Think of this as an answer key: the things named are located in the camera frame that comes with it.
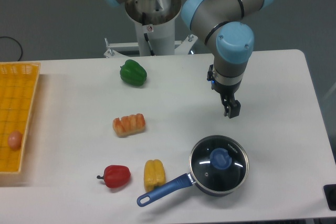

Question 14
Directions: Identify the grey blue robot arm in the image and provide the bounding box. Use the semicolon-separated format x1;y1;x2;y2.
106;0;274;118

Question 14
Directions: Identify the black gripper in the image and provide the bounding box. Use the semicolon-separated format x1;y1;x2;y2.
207;65;242;119

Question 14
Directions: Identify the yellow bell pepper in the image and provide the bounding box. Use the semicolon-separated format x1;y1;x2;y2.
144;159;166;192

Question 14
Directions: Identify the brown egg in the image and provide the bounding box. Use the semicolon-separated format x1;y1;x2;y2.
7;131;23;151

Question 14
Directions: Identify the black device at table edge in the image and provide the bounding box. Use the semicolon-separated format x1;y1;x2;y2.
323;184;336;211

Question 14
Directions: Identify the toy bread loaf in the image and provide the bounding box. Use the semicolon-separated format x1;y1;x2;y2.
112;113;146;137

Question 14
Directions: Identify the red bell pepper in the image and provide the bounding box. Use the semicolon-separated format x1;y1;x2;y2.
97;165;131;188

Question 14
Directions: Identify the blue handled saucepan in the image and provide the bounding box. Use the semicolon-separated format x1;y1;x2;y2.
136;135;250;207

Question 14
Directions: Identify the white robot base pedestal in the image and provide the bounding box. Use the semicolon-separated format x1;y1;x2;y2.
104;0;198;58

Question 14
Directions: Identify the black cable on pedestal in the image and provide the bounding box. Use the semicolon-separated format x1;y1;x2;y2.
142;12;156;57

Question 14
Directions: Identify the green bell pepper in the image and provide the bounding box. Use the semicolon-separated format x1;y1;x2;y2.
120;59;147;87

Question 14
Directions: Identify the black cable on floor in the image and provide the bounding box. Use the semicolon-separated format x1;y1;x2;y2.
0;36;23;62

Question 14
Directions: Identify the yellow plastic basket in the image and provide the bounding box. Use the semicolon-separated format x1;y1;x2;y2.
1;62;41;174

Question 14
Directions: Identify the glass lid with blue knob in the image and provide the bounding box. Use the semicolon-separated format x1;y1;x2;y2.
189;135;249;196

